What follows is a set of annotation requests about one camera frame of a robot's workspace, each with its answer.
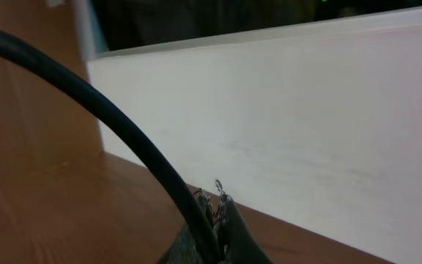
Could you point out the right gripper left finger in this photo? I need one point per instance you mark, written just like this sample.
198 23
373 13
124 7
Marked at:
183 250

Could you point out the cardboard panel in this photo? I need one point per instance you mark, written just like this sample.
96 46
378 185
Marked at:
41 132

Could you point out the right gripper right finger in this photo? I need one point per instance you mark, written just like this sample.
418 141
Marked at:
236 240

